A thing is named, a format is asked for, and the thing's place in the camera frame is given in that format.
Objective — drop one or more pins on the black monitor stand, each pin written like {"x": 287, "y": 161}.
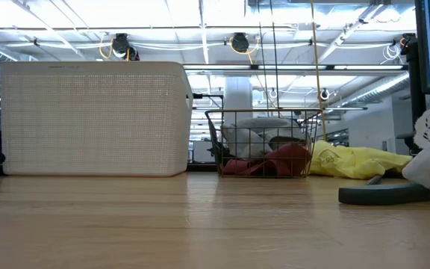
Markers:
{"x": 414, "y": 86}

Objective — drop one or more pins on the white building column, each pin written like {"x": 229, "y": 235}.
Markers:
{"x": 238, "y": 97}

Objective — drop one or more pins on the yellow cloth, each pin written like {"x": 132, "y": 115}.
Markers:
{"x": 353, "y": 160}

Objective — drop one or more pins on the light grey cloth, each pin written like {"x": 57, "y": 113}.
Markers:
{"x": 248, "y": 142}

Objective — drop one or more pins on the grey clothes hanger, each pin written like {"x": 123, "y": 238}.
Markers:
{"x": 383, "y": 194}

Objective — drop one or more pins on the white plastic storage bin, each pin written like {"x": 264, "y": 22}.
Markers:
{"x": 95, "y": 119}

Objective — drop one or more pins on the maroon cloth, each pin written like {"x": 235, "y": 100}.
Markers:
{"x": 286, "y": 160}

